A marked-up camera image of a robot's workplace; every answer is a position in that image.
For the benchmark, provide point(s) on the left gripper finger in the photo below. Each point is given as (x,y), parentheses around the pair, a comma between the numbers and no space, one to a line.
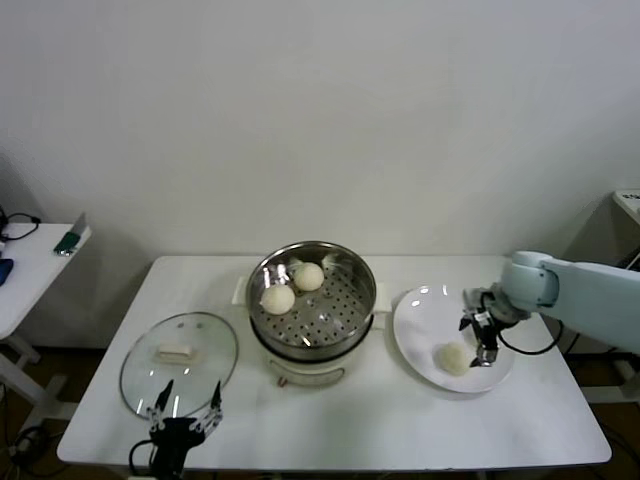
(214,415)
(157,415)

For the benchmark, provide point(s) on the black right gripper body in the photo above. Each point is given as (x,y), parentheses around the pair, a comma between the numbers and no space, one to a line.
(487,330)

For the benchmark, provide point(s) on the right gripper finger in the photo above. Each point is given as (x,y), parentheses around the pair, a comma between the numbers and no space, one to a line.
(467,321)
(486,357)

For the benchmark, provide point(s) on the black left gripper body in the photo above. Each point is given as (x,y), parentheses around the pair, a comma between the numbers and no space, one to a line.
(175,445)

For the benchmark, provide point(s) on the white steamed baozi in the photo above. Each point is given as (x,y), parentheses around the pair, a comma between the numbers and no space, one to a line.
(453,357)
(307,276)
(277,300)

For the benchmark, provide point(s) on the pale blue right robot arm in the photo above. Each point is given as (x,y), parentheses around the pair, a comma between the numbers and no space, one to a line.
(590,295)

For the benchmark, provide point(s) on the perforated steel steamer basket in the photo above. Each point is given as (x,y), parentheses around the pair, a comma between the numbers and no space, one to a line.
(345,300)

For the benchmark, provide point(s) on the white round plate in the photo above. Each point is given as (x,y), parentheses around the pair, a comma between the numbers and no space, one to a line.
(420,320)

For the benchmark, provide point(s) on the copper cooker control knob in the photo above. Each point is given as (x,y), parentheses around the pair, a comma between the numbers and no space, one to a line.
(281,382)

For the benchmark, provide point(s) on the white electric cooker pot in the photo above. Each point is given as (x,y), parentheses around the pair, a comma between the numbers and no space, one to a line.
(305,372)

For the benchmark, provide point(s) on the white side table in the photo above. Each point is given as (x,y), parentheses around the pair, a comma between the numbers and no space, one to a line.
(35,280)

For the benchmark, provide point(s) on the white cabinet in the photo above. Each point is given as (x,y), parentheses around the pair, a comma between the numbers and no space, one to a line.
(627,210)

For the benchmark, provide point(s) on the blue object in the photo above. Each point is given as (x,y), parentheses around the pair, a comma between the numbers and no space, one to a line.
(5,272)

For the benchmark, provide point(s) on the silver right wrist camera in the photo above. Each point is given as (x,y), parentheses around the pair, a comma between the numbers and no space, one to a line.
(477,296)

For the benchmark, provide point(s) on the white table base frame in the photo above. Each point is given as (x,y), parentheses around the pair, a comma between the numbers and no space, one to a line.
(625,371)

